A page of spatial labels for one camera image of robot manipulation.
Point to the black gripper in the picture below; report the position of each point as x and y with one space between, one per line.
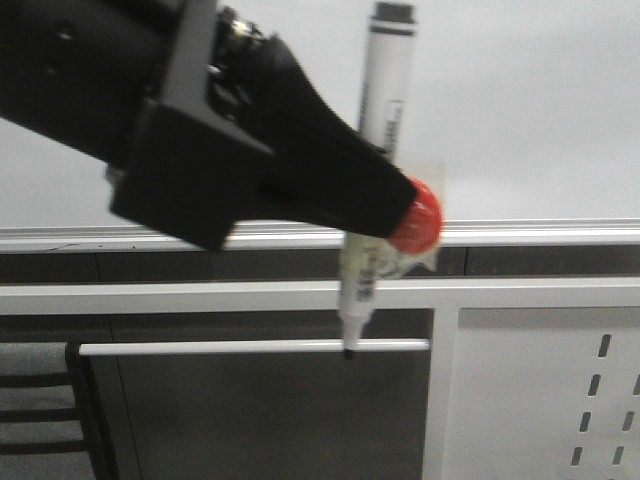
127 82

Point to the black gripper finger marker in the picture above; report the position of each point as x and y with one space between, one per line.
321 171

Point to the white whiteboard marker pen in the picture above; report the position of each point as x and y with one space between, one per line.
391 38

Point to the red round magnet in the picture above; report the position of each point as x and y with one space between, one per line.
420 229

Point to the white metal whiteboard stand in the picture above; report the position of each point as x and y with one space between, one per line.
527 378

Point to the white whiteboard with aluminium frame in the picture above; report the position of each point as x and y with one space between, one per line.
530 107

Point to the grey panel with white rail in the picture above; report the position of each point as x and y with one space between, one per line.
295 409

